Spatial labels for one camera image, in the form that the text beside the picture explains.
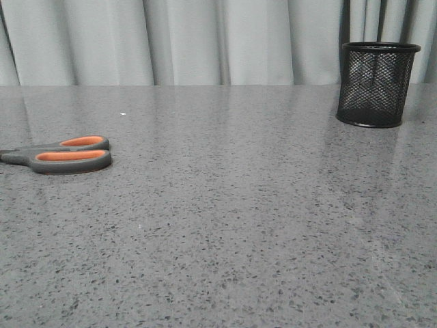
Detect grey pleated curtain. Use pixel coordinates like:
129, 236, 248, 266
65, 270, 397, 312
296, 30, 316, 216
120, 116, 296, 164
1, 1, 436, 86

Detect grey orange handled scissors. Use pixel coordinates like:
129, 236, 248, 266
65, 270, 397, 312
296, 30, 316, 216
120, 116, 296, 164
1, 135, 112, 174

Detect black mesh pen bucket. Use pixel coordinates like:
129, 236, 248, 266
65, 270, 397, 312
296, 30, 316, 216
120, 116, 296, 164
336, 42, 421, 128

